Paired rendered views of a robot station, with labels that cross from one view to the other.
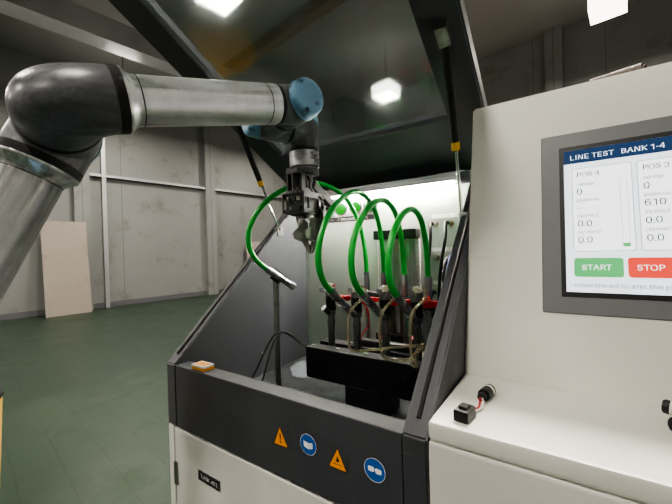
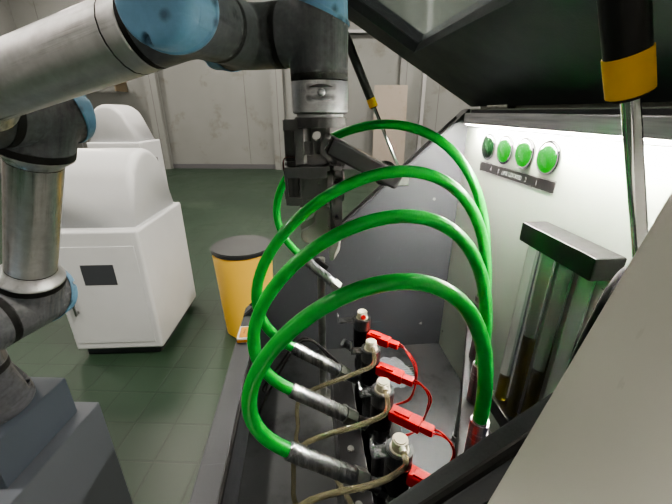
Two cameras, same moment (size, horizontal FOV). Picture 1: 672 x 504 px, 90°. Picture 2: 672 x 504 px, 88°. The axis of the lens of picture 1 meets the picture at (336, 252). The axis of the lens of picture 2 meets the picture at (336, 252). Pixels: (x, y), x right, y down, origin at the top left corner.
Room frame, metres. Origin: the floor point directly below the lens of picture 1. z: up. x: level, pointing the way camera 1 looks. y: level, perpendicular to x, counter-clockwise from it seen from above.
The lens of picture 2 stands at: (0.56, -0.33, 1.45)
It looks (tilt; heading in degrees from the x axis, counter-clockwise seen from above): 22 degrees down; 51
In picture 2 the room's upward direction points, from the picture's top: straight up
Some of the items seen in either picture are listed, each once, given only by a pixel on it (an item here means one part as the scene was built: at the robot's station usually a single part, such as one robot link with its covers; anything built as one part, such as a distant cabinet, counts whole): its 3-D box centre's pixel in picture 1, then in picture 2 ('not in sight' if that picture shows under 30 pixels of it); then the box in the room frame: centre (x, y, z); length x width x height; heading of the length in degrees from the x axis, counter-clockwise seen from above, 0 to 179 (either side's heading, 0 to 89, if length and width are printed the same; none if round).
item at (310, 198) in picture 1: (303, 193); (315, 162); (0.86, 0.08, 1.38); 0.09 x 0.08 x 0.12; 146
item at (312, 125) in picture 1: (302, 131); (315, 32); (0.86, 0.08, 1.54); 0.09 x 0.08 x 0.11; 128
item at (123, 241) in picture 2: not in sight; (125, 247); (0.84, 2.17, 0.62); 0.72 x 0.57 x 1.24; 50
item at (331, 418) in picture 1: (268, 424); (232, 442); (0.71, 0.15, 0.87); 0.62 x 0.04 x 0.16; 56
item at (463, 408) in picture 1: (476, 401); not in sight; (0.53, -0.21, 0.99); 0.12 x 0.02 x 0.02; 137
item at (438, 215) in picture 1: (449, 255); not in sight; (0.98, -0.33, 1.20); 0.13 x 0.03 x 0.31; 56
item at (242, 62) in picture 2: (271, 121); (238, 35); (0.79, 0.14, 1.53); 0.11 x 0.11 x 0.08; 38
